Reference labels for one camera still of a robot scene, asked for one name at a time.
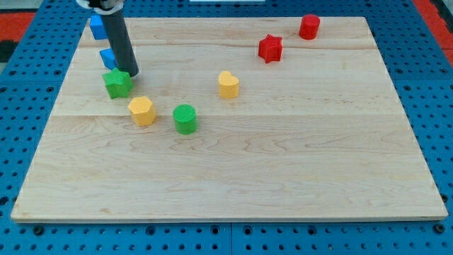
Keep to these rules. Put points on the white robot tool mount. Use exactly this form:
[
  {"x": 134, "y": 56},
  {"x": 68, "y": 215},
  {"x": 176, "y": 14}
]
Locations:
[{"x": 102, "y": 7}]

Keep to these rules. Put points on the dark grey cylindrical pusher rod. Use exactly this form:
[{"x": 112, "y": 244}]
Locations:
[{"x": 118, "y": 37}]

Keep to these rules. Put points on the green star block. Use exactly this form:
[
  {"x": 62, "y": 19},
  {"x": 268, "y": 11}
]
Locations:
[{"x": 117, "y": 83}]

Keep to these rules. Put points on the red star block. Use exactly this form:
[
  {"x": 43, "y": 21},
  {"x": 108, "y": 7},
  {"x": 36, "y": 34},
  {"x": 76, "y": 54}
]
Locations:
[{"x": 270, "y": 48}]

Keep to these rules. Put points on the blue block upper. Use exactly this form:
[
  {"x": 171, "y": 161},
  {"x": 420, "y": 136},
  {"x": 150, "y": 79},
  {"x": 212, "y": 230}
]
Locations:
[{"x": 97, "y": 28}]

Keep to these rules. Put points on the blue block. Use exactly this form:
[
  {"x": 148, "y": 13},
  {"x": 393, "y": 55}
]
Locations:
[
  {"x": 108, "y": 58},
  {"x": 97, "y": 28}
]

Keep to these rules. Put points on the blue block lower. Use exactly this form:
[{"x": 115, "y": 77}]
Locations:
[{"x": 108, "y": 58}]

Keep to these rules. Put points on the yellow hexagon block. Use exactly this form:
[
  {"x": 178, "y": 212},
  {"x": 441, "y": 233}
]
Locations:
[{"x": 142, "y": 111}]

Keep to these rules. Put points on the green cylinder block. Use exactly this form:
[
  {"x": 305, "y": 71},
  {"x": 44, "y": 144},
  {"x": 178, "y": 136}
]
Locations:
[{"x": 185, "y": 119}]

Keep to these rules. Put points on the yellow heart block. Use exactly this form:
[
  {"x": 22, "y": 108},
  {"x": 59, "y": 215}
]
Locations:
[{"x": 228, "y": 85}]

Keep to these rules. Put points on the light wooden board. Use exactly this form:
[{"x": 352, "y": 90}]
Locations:
[{"x": 320, "y": 136}]

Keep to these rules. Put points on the red cylinder block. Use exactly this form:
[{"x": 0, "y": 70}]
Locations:
[{"x": 309, "y": 26}]

